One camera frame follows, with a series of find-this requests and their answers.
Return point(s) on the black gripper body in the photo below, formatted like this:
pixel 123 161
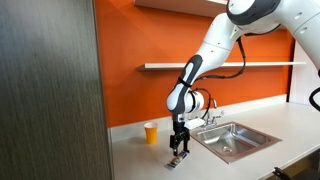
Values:
pixel 179 133

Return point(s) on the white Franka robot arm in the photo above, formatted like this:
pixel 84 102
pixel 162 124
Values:
pixel 226 36

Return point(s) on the stainless steel sink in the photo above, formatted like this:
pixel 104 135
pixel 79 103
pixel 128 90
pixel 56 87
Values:
pixel 233 141

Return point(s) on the orange paper cup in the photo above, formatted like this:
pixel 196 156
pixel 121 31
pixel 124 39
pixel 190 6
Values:
pixel 151 134

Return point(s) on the white backsplash strip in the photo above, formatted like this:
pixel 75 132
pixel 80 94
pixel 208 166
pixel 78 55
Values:
pixel 140 130

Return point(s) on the dark wood cabinet panel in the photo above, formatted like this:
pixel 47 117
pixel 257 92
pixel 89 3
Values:
pixel 50 93

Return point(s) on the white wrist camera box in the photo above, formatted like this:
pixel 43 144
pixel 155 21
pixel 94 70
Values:
pixel 195 123

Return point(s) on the thin white wall shelf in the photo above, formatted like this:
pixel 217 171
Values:
pixel 160 66

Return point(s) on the thick white wall shelf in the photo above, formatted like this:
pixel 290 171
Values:
pixel 180 6

